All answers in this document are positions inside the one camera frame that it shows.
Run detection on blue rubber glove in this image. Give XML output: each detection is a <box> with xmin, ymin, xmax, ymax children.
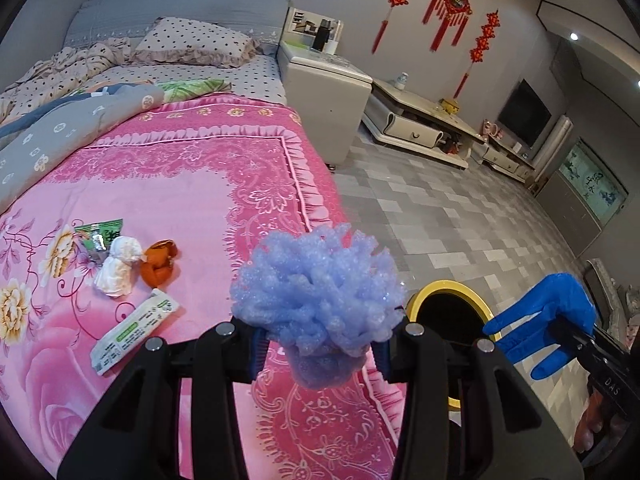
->
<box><xmin>483</xmin><ymin>273</ymin><xmax>597</xmax><ymax>380</ymax></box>

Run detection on silver wipes packet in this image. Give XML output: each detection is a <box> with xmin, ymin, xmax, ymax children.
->
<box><xmin>90</xmin><ymin>288</ymin><xmax>180</xmax><ymax>376</ymax></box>

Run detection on white tissue wad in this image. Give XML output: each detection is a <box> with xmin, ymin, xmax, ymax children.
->
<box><xmin>93</xmin><ymin>236</ymin><xmax>143</xmax><ymax>298</ymax></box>

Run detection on orange peel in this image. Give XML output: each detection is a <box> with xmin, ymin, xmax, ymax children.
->
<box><xmin>139</xmin><ymin>240</ymin><xmax>178</xmax><ymax>288</ymax></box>

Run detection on small green wrapper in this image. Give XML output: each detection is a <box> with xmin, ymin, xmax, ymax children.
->
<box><xmin>74</xmin><ymin>219</ymin><xmax>122</xmax><ymax>263</ymax></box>

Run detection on purple foam net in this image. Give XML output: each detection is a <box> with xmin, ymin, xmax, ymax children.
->
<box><xmin>230</xmin><ymin>223</ymin><xmax>407</xmax><ymax>390</ymax></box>

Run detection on yellow rimmed trash bin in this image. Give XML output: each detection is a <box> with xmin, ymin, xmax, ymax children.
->
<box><xmin>397</xmin><ymin>280</ymin><xmax>500</xmax><ymax>418</ymax></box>

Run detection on person's right hand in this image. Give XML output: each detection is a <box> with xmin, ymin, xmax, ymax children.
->
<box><xmin>573</xmin><ymin>390</ymin><xmax>629</xmax><ymax>453</ymax></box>

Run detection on fish tank cabinet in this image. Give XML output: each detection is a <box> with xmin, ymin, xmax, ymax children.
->
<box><xmin>536</xmin><ymin>139</ymin><xmax>629</xmax><ymax>257</ymax></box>

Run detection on pink floral bed cover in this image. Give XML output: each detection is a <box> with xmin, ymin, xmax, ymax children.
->
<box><xmin>1</xmin><ymin>95</ymin><xmax>404</xmax><ymax>479</ymax></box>

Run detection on white tv stand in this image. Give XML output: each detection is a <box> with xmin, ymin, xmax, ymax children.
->
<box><xmin>480</xmin><ymin>136</ymin><xmax>535</xmax><ymax>183</ymax></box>

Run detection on white standing air conditioner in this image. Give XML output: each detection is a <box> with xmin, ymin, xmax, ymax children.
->
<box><xmin>532</xmin><ymin>115</ymin><xmax>574</xmax><ymax>182</ymax></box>

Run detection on pink figurine on stand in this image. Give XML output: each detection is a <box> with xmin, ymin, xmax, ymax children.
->
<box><xmin>480</xmin><ymin>119</ymin><xmax>502</xmax><ymax>140</ymax></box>

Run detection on yellow bowl ornament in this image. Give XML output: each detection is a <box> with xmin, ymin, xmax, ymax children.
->
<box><xmin>439</xmin><ymin>98</ymin><xmax>460</xmax><ymax>115</ymax></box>

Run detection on grey patterned quilt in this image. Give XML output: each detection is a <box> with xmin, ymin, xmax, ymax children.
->
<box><xmin>1</xmin><ymin>84</ymin><xmax>164</xmax><ymax>211</ymax></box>

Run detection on white coffee table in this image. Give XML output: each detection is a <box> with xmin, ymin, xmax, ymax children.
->
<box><xmin>362</xmin><ymin>79</ymin><xmax>485</xmax><ymax>170</ymax></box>

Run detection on green floral pillow edge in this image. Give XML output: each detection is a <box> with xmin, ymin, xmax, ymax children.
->
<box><xmin>156</xmin><ymin>78</ymin><xmax>232</xmax><ymax>103</ymax></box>

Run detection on small white bottle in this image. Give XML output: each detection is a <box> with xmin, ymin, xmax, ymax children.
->
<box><xmin>394</xmin><ymin>73</ymin><xmax>408</xmax><ymax>90</ymax></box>

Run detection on right red knot decoration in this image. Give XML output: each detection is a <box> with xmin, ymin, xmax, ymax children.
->
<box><xmin>454</xmin><ymin>10</ymin><xmax>500</xmax><ymax>100</ymax></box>

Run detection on polka dot crumpled duvet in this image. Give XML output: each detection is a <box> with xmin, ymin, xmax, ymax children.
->
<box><xmin>0</xmin><ymin>40</ymin><xmax>137</xmax><ymax>126</ymax></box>

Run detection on white bedside cabinet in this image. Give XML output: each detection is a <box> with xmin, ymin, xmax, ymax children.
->
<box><xmin>277</xmin><ymin>6</ymin><xmax>372</xmax><ymax>167</ymax></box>

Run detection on polka dot pillow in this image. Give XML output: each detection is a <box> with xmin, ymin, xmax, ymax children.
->
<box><xmin>132</xmin><ymin>18</ymin><xmax>257</xmax><ymax>68</ymax></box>

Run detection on centre red knot decoration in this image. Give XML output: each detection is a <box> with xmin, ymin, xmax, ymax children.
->
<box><xmin>422</xmin><ymin>0</ymin><xmax>473</xmax><ymax>52</ymax></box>

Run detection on white cup on cabinet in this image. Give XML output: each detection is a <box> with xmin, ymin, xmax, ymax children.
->
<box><xmin>323</xmin><ymin>40</ymin><xmax>338</xmax><ymax>55</ymax></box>

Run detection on black thermos bottle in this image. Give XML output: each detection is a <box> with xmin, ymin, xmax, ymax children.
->
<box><xmin>311</xmin><ymin>20</ymin><xmax>332</xmax><ymax>52</ymax></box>

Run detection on grey upholstered headboard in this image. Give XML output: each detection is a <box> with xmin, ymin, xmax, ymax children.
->
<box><xmin>63</xmin><ymin>0</ymin><xmax>290</xmax><ymax>48</ymax></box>

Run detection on wall mounted television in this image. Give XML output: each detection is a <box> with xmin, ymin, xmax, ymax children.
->
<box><xmin>498</xmin><ymin>79</ymin><xmax>551</xmax><ymax>148</ymax></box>

